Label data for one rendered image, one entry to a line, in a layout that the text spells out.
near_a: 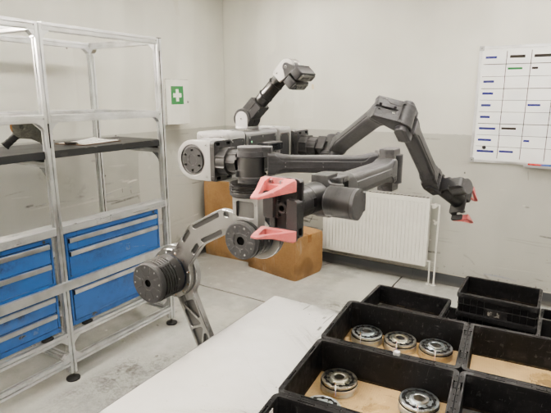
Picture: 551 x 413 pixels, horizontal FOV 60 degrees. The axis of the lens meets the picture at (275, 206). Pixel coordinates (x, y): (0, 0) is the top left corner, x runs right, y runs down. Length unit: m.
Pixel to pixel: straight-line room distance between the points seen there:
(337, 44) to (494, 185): 1.84
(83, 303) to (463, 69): 3.29
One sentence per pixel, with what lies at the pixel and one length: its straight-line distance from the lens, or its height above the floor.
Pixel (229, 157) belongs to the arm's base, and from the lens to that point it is 1.38.
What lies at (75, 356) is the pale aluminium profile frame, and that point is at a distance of 3.16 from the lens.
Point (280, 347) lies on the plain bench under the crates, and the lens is 1.90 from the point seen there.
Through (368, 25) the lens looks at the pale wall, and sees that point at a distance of 4.51.
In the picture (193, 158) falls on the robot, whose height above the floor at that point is 1.45.
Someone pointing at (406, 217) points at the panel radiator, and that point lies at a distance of 4.35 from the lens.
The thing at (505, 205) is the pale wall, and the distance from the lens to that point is 4.28.
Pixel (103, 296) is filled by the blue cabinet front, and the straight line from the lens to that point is 3.18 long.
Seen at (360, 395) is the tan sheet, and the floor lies 0.83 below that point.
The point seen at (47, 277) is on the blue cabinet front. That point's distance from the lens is 2.92.
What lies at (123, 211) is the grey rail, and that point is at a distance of 3.13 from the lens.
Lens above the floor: 1.64
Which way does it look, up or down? 13 degrees down
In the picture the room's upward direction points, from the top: straight up
